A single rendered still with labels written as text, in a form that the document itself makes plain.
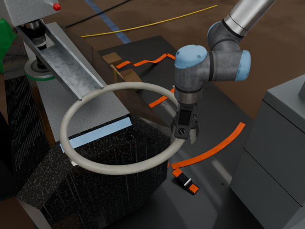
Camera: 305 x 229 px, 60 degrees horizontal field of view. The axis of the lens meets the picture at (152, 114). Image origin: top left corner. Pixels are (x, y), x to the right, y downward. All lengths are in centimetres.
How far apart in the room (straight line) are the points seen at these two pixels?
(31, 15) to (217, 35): 77
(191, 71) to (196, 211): 117
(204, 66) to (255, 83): 204
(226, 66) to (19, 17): 85
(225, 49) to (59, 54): 80
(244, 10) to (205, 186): 128
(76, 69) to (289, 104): 95
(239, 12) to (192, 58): 22
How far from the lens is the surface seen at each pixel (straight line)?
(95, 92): 116
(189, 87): 81
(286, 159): 140
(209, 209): 181
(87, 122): 115
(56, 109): 125
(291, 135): 131
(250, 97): 261
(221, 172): 196
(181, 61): 77
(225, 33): 90
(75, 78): 124
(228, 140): 215
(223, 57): 80
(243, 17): 88
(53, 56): 134
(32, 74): 146
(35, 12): 128
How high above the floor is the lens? 161
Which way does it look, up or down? 45 degrees down
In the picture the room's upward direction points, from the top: straight up
